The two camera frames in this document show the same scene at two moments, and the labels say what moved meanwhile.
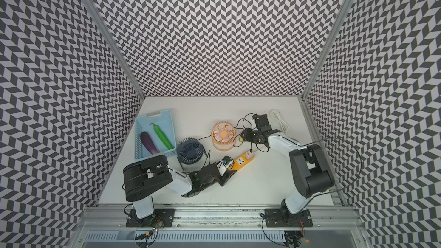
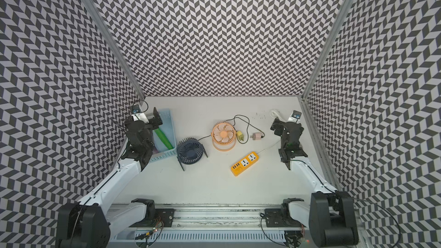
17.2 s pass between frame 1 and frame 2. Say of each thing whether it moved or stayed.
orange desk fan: stayed
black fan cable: moved
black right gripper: moved
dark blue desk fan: stayed
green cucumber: stayed
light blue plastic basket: stayed
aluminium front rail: stayed
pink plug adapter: moved
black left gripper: moved
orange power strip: moved
